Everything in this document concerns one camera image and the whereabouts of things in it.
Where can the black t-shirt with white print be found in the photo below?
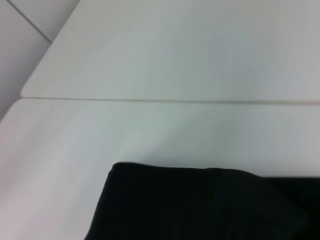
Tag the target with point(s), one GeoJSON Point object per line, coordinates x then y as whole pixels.
{"type": "Point", "coordinates": [212, 205]}

